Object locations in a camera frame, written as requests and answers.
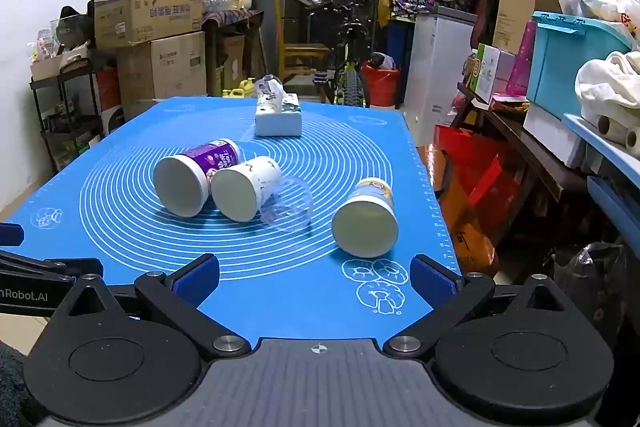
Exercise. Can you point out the tall brown cardboard box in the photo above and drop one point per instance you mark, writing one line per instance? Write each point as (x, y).
(520, 2)

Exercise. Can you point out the clear plastic cup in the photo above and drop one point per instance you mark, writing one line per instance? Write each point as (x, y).
(294, 208)

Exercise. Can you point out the plain brown cardboard box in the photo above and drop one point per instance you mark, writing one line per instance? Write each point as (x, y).
(165, 67)

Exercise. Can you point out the purple label paper cup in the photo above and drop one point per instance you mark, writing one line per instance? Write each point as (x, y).
(220, 156)

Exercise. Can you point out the orange shopping bag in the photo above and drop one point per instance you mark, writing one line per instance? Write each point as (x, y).
(462, 232)

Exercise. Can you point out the light blue storage bin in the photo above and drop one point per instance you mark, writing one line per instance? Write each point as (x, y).
(565, 62)

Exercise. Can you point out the light blue shelf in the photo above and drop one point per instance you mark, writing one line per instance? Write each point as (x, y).
(610, 157)

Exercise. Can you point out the dark wooden side table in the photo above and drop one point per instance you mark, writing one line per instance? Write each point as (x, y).
(520, 142)

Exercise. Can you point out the yellow plastic jug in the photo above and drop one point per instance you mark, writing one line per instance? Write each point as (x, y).
(239, 89)

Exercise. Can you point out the dark fuzzy cloth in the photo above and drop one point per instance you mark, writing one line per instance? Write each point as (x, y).
(11, 387)

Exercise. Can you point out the white patterned paper cup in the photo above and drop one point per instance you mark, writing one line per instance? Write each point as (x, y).
(236, 196)

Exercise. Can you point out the black bicycle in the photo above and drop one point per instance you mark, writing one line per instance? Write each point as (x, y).
(347, 77)

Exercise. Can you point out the black plastic bag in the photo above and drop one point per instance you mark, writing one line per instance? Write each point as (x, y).
(587, 287)

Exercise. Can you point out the red paper bag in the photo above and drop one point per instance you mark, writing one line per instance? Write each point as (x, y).
(475, 167)

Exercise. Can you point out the large open cardboard box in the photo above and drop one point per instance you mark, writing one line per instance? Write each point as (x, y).
(145, 17)

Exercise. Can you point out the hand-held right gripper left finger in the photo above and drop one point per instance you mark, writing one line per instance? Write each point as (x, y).
(196, 281)

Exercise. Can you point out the paper towel roll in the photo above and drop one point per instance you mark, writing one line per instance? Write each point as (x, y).
(617, 129)

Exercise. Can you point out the green and white carton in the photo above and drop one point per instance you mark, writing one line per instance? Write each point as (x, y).
(487, 72)

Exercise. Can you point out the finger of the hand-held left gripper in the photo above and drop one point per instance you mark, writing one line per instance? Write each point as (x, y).
(55, 268)
(10, 235)

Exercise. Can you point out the pink plastic folder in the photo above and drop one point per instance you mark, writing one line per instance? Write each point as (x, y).
(522, 67)

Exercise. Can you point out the blue silicone baking mat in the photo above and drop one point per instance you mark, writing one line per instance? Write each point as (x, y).
(280, 297)

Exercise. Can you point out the dark small table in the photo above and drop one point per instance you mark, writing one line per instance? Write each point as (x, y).
(232, 19)

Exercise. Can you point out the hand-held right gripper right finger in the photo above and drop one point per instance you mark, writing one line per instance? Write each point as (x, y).
(433, 281)

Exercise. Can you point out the white tissue box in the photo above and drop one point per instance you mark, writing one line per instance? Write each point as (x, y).
(278, 119)

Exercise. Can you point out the white flat box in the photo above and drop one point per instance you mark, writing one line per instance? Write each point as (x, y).
(550, 132)

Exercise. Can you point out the yellow wooden chair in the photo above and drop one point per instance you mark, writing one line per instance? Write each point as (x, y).
(295, 52)

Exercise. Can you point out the black metal shelf rack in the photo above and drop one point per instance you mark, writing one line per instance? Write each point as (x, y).
(67, 127)

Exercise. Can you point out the yellow label paper cup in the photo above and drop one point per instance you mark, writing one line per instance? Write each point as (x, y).
(365, 228)

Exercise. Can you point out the white chest freezer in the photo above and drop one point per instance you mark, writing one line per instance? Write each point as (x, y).
(437, 72)

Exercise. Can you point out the red plastic bucket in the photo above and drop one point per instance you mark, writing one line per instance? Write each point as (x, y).
(381, 84)

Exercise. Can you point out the white crumpled cloth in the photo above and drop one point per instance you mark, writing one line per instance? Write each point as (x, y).
(607, 87)

